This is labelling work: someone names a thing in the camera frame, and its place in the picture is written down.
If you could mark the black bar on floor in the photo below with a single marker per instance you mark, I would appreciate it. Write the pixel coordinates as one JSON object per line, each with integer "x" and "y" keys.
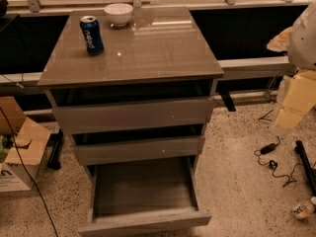
{"x": 309, "y": 171}

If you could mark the plastic bottle on floor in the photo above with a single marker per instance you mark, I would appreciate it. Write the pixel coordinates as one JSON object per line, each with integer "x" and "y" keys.
{"x": 304, "y": 208}

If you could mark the brown cardboard box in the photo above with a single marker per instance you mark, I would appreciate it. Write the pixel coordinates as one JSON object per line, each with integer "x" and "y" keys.
{"x": 23, "y": 142}

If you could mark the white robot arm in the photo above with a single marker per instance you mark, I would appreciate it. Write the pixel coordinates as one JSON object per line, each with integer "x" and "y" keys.
{"x": 299, "y": 41}

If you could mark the open bottom drawer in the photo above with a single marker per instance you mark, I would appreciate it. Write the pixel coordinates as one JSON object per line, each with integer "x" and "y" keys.
{"x": 146, "y": 196}

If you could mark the black stand leg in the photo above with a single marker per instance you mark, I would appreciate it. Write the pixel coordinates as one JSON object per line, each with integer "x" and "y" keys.
{"x": 56, "y": 142}

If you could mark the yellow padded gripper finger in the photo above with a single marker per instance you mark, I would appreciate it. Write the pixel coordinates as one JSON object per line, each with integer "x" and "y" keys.
{"x": 296, "y": 96}

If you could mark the top grey drawer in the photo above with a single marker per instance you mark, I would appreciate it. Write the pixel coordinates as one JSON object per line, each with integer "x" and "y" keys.
{"x": 134, "y": 106}

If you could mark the grey drawer cabinet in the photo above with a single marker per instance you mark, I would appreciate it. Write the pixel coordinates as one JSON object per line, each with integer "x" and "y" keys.
{"x": 158, "y": 45}

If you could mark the middle grey drawer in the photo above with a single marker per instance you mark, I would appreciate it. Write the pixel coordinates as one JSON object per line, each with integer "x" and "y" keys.
{"x": 138, "y": 144}

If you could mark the blue pepsi can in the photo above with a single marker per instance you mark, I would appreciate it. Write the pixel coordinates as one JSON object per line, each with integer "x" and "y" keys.
{"x": 91, "y": 31}

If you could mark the white ceramic bowl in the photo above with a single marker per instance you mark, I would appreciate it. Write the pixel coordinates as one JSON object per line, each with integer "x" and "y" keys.
{"x": 119, "y": 14}

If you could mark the grey drawer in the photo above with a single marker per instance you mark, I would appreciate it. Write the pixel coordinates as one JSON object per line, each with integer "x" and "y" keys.
{"x": 138, "y": 144}
{"x": 134, "y": 106}

